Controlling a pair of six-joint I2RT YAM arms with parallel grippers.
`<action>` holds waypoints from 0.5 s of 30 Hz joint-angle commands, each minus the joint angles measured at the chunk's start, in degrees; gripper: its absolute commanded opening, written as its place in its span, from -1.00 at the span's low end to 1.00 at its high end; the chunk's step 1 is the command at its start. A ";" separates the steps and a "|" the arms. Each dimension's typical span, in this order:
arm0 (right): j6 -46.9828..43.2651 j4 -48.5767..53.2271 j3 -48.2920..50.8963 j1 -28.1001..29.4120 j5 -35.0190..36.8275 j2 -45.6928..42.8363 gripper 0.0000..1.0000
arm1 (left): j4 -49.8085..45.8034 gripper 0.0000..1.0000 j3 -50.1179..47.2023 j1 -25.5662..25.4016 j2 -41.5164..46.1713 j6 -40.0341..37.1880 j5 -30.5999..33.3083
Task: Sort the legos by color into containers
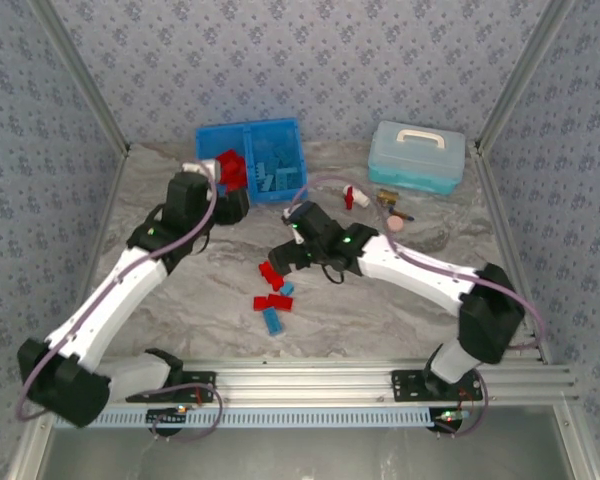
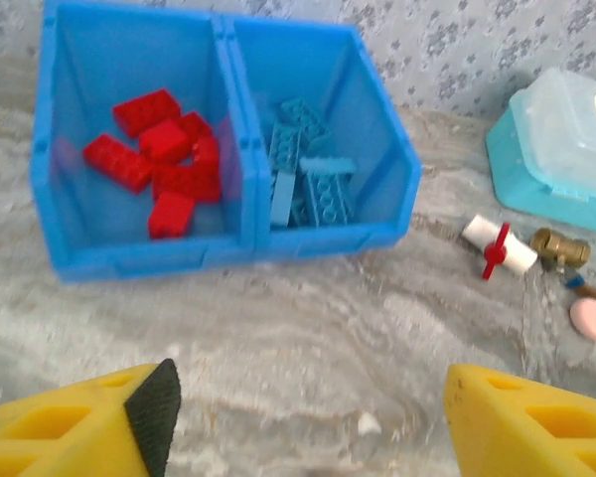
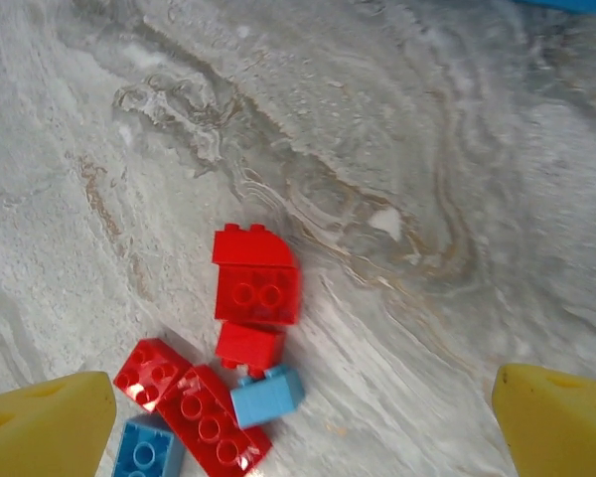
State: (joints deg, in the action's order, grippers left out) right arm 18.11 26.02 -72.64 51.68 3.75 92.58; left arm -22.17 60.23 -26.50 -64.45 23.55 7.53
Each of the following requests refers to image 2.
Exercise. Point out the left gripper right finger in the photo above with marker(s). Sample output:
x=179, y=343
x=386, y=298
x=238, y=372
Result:
x=526, y=437

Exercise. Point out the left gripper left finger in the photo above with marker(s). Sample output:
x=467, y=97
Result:
x=79, y=437

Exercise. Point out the red lego brick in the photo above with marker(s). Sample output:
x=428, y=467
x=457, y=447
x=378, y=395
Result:
x=146, y=111
x=116, y=161
x=171, y=214
x=196, y=124
x=164, y=140
x=206, y=154
x=186, y=181

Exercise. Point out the blue lego brick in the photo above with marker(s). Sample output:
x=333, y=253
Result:
x=285, y=149
x=303, y=116
x=328, y=165
x=328, y=199

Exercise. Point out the pink round disc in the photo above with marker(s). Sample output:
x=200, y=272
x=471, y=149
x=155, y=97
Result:
x=593, y=318

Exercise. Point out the small blue brown pen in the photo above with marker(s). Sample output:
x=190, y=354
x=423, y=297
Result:
x=583, y=288

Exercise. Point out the blue plastic bin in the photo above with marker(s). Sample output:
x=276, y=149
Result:
x=328, y=243
x=129, y=258

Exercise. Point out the brass pipe fitting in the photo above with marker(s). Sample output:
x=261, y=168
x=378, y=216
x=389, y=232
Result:
x=556, y=243

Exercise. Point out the clear teal storage box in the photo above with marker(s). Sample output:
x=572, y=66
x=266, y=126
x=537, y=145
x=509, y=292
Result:
x=551, y=149

